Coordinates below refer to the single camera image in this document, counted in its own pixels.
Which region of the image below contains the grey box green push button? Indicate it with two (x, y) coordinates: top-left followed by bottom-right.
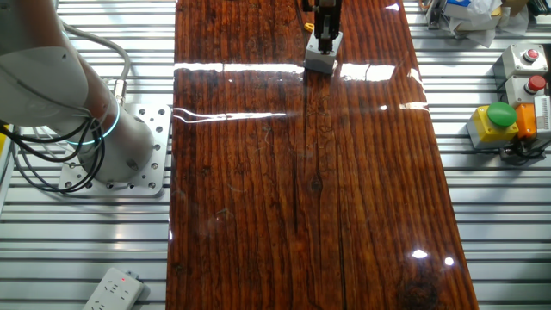
(303, 30), (344, 76)

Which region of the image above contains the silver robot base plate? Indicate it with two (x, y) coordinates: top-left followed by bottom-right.
(58, 102), (172, 198)

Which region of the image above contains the white power strip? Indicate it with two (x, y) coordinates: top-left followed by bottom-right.
(81, 266), (145, 310)

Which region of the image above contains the metal clamp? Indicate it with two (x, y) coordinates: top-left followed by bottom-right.
(424, 0), (448, 30)

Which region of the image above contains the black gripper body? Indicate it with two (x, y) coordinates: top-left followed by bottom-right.
(313, 0), (344, 13)

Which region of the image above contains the white crumpled plastic bag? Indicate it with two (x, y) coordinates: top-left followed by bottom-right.
(447, 0), (530, 49)

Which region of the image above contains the grey box large red button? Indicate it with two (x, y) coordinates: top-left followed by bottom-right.
(503, 74), (548, 109)

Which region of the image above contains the orange plastic block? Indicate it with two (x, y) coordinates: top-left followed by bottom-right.
(514, 102), (538, 140)

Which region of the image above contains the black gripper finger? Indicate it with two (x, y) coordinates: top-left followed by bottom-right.
(313, 11), (327, 53)
(325, 11), (344, 55)

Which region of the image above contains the silver depth camera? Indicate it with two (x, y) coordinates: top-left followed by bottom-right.
(533, 94), (551, 140)

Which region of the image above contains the yellow box green mushroom button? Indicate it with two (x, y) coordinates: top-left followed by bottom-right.
(466, 101), (521, 151)

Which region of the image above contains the black camera stand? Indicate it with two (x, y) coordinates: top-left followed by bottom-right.
(498, 137), (551, 167)

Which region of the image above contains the grey box small red button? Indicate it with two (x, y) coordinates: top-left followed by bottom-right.
(492, 42), (550, 81)

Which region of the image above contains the brown cardboard box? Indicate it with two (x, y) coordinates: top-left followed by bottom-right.
(501, 0), (531, 18)

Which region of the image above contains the black cable bundle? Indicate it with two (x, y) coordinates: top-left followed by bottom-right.
(0, 118), (105, 195)

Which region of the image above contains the thick grey cable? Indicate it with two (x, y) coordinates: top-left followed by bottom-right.
(62, 23), (133, 107)

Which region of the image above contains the brown wooden board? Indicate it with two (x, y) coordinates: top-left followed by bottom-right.
(165, 0), (480, 310)

